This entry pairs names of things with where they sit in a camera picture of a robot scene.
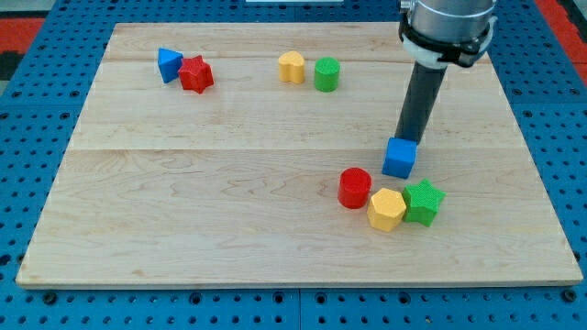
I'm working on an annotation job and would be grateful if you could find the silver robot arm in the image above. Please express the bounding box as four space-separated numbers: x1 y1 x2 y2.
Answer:
397 0 497 71

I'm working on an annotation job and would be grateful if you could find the blue cube block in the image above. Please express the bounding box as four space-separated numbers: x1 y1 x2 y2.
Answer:
382 137 417 179

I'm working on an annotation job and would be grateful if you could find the wooden board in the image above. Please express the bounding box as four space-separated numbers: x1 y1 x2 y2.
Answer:
16 23 582 290

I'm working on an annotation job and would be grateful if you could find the red cylinder block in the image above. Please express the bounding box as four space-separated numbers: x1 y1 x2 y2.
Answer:
338 168 372 209

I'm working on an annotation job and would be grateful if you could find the green cylinder block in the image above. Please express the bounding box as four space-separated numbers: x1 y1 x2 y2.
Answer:
314 57 340 93

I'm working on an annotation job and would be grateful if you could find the yellow heart block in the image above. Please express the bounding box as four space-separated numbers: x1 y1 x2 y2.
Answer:
278 50 305 83

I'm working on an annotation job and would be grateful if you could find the yellow hexagon block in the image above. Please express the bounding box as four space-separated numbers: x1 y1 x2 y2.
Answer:
367 188 406 232

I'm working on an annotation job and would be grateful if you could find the green star block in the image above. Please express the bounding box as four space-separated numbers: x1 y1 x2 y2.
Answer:
402 179 446 227

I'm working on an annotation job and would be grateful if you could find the red star block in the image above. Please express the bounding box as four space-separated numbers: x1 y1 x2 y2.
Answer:
178 55 215 94

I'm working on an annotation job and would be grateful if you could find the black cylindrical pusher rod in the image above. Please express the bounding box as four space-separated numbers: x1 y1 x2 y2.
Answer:
394 62 447 144

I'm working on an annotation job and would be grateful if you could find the blue triangle block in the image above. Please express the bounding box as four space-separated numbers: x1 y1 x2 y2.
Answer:
158 48 183 83

